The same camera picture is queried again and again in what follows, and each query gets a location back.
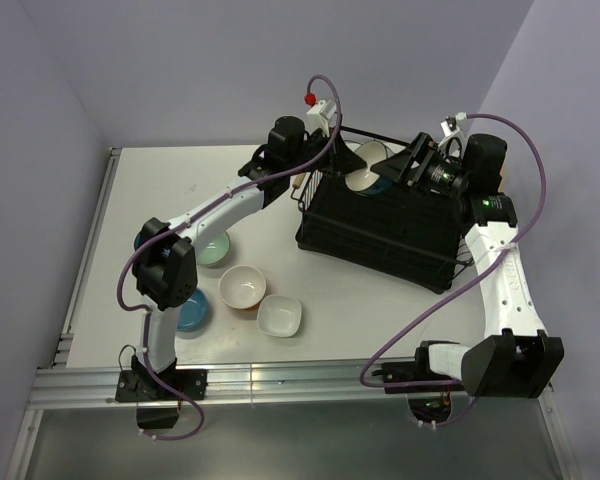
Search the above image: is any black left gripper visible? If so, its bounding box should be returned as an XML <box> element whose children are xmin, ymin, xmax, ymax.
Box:
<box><xmin>286</xmin><ymin>128</ymin><xmax>368</xmax><ymax>179</ymax></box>

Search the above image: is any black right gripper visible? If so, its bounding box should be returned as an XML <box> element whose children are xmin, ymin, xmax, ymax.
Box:
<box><xmin>370</xmin><ymin>132</ymin><xmax>470</xmax><ymax>199</ymax></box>

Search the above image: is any teal and white bowl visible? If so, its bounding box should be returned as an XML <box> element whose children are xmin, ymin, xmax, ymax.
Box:
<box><xmin>345</xmin><ymin>140</ymin><xmax>392</xmax><ymax>196</ymax></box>

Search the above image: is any pale green ceramic bowl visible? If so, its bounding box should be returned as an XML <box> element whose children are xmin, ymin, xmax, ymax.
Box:
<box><xmin>196</xmin><ymin>232</ymin><xmax>231</xmax><ymax>267</ymax></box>

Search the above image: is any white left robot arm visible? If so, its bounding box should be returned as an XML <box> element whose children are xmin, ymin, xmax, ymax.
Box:
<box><xmin>119</xmin><ymin>113</ymin><xmax>356</xmax><ymax>399</ymax></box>

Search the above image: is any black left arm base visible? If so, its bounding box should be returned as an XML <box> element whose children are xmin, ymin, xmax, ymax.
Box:
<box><xmin>114</xmin><ymin>369</ymin><xmax>208</xmax><ymax>432</ymax></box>

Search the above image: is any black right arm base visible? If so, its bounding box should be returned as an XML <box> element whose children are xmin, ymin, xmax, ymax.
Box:
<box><xmin>373</xmin><ymin>360</ymin><xmax>464</xmax><ymax>395</ymax></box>

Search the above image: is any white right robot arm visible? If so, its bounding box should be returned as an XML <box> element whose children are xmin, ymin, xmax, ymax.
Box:
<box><xmin>359</xmin><ymin>133</ymin><xmax>564</xmax><ymax>398</ymax></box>

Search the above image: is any orange bowl white inside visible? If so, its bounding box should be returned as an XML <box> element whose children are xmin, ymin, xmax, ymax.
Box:
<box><xmin>219</xmin><ymin>265</ymin><xmax>267</xmax><ymax>310</ymax></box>

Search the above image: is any white square bowl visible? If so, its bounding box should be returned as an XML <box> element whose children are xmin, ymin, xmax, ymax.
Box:
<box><xmin>256</xmin><ymin>295</ymin><xmax>302</xmax><ymax>338</ymax></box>

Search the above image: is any blue ceramic bowl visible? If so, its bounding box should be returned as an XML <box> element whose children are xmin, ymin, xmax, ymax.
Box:
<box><xmin>177</xmin><ymin>288</ymin><xmax>209</xmax><ymax>333</ymax></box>

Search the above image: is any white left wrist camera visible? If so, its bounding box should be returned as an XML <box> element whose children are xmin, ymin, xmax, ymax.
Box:
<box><xmin>306</xmin><ymin>98</ymin><xmax>338</xmax><ymax>136</ymax></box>

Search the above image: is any left wooden rack handle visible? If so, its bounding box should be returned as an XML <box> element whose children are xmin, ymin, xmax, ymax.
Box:
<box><xmin>291</xmin><ymin>173</ymin><xmax>306</xmax><ymax>190</ymax></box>

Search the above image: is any black wire dish rack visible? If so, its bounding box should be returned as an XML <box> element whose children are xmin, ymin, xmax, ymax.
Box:
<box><xmin>290</xmin><ymin>125</ymin><xmax>474</xmax><ymax>294</ymax></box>

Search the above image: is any aluminium table edge rail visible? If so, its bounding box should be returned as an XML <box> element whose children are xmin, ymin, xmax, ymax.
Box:
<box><xmin>27</xmin><ymin>364</ymin><xmax>554</xmax><ymax>409</ymax></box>

